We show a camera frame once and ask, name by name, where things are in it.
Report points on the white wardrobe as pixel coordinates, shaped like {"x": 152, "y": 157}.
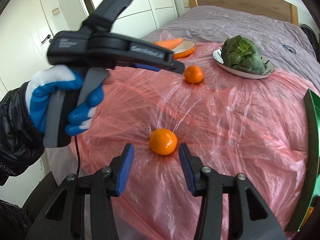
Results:
{"x": 141, "y": 17}

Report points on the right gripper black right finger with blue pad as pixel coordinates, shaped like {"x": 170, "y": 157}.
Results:
{"x": 249, "y": 215}

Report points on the green bok choy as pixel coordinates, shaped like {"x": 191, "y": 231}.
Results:
{"x": 242, "y": 54}

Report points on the black jacket left forearm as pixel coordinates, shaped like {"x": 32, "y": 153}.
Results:
{"x": 21, "y": 144}

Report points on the carrot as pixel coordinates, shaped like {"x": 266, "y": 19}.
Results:
{"x": 169, "y": 44}

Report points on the pink plastic sheet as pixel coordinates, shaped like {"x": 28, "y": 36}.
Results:
{"x": 234, "y": 125}

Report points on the white enamel plate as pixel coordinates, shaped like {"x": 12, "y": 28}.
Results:
{"x": 268, "y": 71}

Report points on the orange oval plate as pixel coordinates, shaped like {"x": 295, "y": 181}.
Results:
{"x": 185, "y": 49}

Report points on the green metal tray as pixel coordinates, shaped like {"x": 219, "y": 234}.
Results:
{"x": 310, "y": 190}

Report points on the mauve bed cover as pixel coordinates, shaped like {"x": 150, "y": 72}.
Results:
{"x": 283, "y": 43}

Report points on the large far orange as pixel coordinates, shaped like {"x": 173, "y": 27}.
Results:
{"x": 193, "y": 74}

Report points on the small far orange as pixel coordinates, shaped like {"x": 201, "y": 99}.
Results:
{"x": 162, "y": 142}

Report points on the white door with handle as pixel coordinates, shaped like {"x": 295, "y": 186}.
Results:
{"x": 27, "y": 27}

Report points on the black backpack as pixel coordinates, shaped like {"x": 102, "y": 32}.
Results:
{"x": 312, "y": 39}

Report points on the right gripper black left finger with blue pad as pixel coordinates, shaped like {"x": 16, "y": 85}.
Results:
{"x": 63, "y": 216}

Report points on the wooden headboard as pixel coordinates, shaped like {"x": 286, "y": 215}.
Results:
{"x": 275, "y": 9}

